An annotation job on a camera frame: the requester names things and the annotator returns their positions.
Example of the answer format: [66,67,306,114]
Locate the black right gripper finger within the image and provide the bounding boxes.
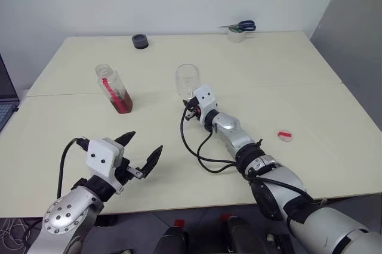
[182,98,195,122]

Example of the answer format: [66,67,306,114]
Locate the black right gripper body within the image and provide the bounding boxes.
[189,101,205,122]

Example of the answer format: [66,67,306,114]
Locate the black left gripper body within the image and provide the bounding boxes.
[114,155,144,188]

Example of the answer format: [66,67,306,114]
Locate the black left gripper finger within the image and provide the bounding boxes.
[115,130,137,148]
[140,144,164,181]

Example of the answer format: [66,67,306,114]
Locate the clear wine glass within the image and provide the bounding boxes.
[174,63,201,101]

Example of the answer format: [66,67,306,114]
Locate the clear bottle with red drink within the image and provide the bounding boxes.
[94,63,134,115]

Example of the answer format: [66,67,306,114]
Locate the white bottle cap red stripe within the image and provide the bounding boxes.
[276,130,295,143]

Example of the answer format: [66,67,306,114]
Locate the dark rounded shape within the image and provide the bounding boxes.
[160,225,189,254]
[226,216,261,254]

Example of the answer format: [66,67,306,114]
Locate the black round lid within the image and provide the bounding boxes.
[131,33,149,50]

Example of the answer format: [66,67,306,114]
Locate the clear tape roll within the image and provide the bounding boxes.
[227,26,247,44]

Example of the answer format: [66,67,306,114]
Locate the dark grey laptop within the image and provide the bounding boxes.
[0,53,20,134]

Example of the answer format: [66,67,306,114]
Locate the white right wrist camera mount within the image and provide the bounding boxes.
[190,84,218,125]

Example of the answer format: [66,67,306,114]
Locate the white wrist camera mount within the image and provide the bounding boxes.
[190,84,218,125]
[85,138,126,194]

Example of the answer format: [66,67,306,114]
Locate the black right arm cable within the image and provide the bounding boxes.
[180,107,326,207]

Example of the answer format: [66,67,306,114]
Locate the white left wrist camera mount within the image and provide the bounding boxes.
[85,138,126,194]

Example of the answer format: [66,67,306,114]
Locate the blue handled scissors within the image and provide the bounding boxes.
[216,20,257,32]

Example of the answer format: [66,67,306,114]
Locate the white cable bundle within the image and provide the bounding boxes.
[0,217,34,249]

